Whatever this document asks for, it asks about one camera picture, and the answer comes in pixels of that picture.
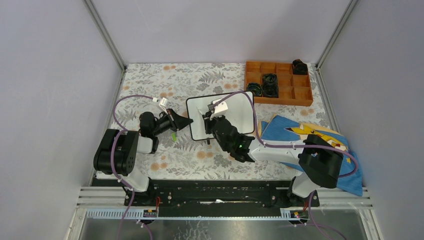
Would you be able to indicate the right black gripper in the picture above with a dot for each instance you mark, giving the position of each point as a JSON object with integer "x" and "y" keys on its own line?
{"x": 208, "y": 122}

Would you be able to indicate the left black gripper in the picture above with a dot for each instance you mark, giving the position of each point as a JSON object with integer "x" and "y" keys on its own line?
{"x": 176, "y": 121}

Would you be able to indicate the small whiteboard black frame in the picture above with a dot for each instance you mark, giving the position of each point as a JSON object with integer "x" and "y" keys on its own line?
{"x": 240, "y": 113}

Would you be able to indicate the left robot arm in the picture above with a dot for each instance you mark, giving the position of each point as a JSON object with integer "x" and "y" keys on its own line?
{"x": 116, "y": 154}

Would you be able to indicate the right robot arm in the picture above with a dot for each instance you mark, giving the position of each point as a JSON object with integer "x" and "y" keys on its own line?
{"x": 319, "y": 161}

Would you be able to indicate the black item in tray left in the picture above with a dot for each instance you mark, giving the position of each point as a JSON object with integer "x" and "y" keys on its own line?
{"x": 255, "y": 88}

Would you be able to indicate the blue pikachu cloth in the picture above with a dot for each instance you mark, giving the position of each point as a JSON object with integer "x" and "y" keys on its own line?
{"x": 280, "y": 128}

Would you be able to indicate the black item in tray middle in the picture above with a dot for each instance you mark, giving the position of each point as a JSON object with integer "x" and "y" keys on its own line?
{"x": 270, "y": 88}

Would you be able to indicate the orange compartment tray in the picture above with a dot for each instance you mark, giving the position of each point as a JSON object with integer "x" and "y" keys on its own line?
{"x": 293, "y": 90}

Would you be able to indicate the black item in tray corner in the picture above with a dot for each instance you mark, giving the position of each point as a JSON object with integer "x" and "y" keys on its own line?
{"x": 299, "y": 67}

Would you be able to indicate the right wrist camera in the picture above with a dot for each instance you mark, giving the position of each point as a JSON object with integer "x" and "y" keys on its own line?
{"x": 217, "y": 108}

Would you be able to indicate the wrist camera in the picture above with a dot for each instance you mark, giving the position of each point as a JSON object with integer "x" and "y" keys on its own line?
{"x": 217, "y": 108}
{"x": 161, "y": 103}

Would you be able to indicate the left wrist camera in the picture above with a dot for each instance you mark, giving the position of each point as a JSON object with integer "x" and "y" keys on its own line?
{"x": 161, "y": 103}

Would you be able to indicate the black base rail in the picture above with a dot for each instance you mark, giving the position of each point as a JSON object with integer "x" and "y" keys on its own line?
{"x": 218, "y": 198}

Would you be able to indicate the left aluminium frame post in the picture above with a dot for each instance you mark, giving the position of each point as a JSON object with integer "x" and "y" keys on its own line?
{"x": 101, "y": 27}

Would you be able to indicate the aluminium frame post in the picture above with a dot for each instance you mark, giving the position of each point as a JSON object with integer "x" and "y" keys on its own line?
{"x": 336, "y": 33}
{"x": 101, "y": 27}

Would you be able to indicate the right aluminium frame post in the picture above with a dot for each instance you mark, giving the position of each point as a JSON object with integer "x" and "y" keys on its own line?
{"x": 336, "y": 33}

